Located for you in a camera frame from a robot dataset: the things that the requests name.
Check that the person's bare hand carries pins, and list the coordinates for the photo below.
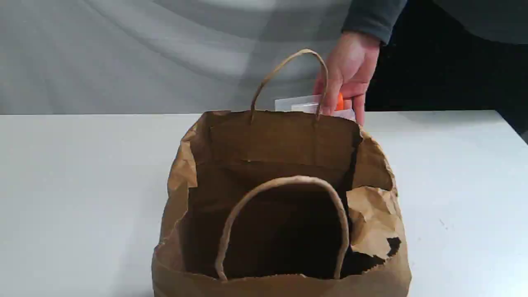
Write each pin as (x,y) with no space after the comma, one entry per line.
(351,66)

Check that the clear package with orange item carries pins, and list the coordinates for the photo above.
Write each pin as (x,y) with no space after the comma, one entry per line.
(309,104)

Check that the brown paper bag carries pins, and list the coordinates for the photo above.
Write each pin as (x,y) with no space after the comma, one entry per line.
(280,204)

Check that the grey sleeved forearm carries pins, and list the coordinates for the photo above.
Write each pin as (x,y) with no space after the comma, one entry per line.
(375,18)

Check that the grey backdrop cloth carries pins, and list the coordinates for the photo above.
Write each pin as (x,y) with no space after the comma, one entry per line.
(152,56)

